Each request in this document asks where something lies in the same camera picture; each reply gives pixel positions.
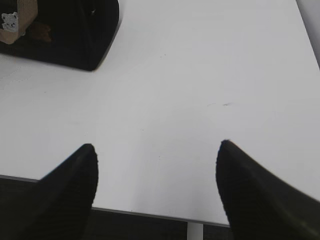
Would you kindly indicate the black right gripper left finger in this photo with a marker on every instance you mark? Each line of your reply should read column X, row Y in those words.
column 58, row 206

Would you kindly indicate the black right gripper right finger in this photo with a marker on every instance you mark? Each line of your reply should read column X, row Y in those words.
column 258, row 204

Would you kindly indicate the white table leg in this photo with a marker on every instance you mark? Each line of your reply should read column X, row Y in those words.
column 195, row 231

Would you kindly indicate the black tote bag tan handles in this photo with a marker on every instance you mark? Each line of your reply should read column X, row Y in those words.
column 72, row 33

